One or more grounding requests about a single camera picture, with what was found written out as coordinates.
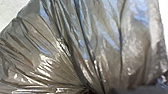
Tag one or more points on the black trash bag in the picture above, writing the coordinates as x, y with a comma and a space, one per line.
83, 46

